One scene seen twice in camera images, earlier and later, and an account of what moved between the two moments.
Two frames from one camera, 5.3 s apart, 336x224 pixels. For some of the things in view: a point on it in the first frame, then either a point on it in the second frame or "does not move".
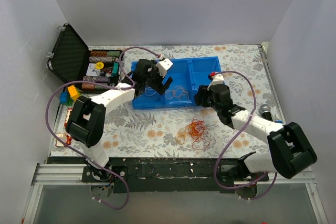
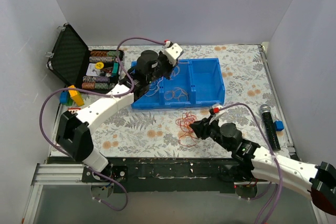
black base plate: (138, 175) does not move
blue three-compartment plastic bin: (191, 76) does not move
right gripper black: (200, 97) -> (206, 129)
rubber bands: (179, 93) does not move
